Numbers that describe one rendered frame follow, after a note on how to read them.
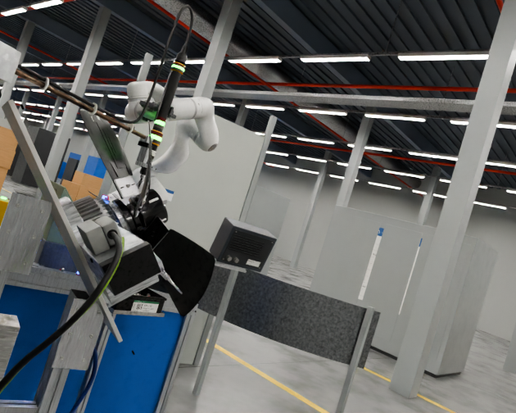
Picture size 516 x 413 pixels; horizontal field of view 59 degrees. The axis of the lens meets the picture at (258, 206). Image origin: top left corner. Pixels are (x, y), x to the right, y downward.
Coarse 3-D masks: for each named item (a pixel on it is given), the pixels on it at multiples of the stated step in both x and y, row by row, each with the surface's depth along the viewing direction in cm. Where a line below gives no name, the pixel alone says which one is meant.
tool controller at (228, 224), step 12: (228, 228) 209; (240, 228) 208; (252, 228) 217; (216, 240) 214; (228, 240) 207; (240, 240) 210; (252, 240) 213; (264, 240) 216; (276, 240) 220; (216, 252) 211; (228, 252) 209; (240, 252) 213; (252, 252) 215; (264, 252) 219; (240, 264) 215; (252, 264) 218; (264, 264) 222
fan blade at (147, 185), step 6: (150, 132) 116; (150, 138) 114; (150, 144) 113; (150, 150) 112; (150, 156) 112; (150, 162) 119; (150, 168) 121; (150, 174) 124; (144, 180) 115; (150, 180) 130; (144, 186) 111; (150, 186) 132; (144, 192) 109; (138, 204) 123
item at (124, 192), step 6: (114, 180) 138; (120, 180) 140; (126, 180) 142; (132, 180) 145; (120, 186) 139; (132, 186) 144; (120, 192) 138; (126, 192) 140; (132, 192) 143; (138, 192) 146
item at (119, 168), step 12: (84, 120) 132; (96, 120) 139; (96, 132) 136; (108, 132) 144; (96, 144) 134; (108, 144) 140; (120, 144) 149; (108, 156) 138; (120, 156) 144; (108, 168) 136; (120, 168) 141
